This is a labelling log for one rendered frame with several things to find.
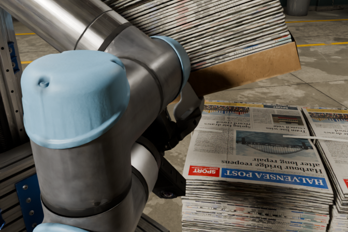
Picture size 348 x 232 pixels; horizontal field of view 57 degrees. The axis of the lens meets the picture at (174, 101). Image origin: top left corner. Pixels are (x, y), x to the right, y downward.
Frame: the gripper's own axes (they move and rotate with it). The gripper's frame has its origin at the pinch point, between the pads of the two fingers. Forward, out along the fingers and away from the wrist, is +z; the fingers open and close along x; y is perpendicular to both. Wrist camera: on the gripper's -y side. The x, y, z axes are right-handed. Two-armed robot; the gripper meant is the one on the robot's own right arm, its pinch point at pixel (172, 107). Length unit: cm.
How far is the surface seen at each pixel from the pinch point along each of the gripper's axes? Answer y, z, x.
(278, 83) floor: -109, 280, -12
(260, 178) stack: -19.6, 2.8, -10.4
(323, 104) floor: -122, 233, -46
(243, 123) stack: -18.2, 24.5, -6.8
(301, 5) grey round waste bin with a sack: -115, 708, -88
